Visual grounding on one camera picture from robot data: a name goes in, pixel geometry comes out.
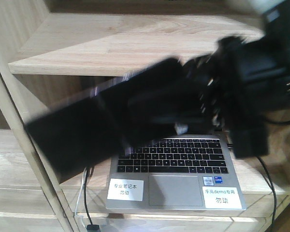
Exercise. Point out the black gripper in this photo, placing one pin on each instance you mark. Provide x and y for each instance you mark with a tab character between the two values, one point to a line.
238	84

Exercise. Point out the black smartphone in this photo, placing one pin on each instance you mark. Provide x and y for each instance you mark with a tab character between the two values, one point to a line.
96	124

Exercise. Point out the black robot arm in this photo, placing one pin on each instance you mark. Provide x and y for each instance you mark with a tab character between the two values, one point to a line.
276	25

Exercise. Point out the light wooden desk shelf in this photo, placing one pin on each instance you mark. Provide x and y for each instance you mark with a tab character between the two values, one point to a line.
48	47

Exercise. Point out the silver laptop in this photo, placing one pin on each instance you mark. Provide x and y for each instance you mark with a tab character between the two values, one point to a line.
186	172

